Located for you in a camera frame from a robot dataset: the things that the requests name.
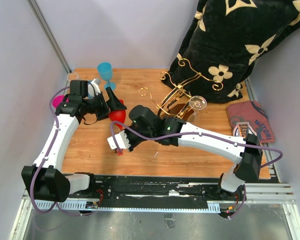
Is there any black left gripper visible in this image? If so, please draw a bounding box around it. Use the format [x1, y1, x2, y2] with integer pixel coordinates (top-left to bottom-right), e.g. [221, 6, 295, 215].
[83, 86, 127, 121]

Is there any red plastic wine glass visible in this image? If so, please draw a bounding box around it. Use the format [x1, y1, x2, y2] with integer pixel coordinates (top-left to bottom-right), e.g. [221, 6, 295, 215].
[107, 99, 127, 123]

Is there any clear wine glass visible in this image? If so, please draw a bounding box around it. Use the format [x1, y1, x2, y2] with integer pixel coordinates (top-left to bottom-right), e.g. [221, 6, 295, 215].
[67, 72, 80, 81]
[188, 95, 207, 123]

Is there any gold wire wine glass rack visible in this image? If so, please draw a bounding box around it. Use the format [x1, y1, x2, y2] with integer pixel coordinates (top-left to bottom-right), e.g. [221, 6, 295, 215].
[139, 58, 224, 119]

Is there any magenta plastic wine glass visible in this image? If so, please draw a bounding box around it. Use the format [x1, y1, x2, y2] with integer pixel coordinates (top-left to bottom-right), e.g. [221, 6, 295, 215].
[52, 95, 66, 109]

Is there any clear wine glass front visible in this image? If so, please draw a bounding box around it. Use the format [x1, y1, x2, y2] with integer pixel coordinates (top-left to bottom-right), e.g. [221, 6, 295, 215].
[188, 95, 207, 123]

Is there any maroon t-shirt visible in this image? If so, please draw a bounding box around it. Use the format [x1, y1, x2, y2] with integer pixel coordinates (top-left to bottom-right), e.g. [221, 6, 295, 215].
[225, 101, 275, 144]

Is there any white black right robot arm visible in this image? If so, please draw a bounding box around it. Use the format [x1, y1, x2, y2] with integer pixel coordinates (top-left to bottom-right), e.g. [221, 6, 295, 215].
[120, 105, 263, 200]

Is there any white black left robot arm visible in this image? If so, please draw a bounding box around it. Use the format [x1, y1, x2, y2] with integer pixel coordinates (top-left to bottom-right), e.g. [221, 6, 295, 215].
[21, 80, 127, 203]

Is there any aluminium corner profile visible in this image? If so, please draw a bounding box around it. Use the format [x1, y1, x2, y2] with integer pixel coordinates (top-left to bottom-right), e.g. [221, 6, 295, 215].
[26, 0, 72, 73]

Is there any black floral blanket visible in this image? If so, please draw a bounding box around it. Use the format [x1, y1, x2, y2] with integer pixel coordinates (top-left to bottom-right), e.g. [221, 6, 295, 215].
[163, 0, 300, 104]

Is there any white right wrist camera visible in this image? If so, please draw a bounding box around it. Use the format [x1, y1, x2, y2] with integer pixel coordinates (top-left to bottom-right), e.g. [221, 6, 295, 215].
[107, 130, 131, 156]

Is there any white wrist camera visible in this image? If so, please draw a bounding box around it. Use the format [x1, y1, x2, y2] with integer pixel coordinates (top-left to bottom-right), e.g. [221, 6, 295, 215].
[87, 78, 103, 97]
[107, 130, 131, 156]

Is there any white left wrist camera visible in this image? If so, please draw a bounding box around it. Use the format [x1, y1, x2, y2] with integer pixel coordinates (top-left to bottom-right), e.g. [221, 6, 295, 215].
[87, 78, 103, 97]

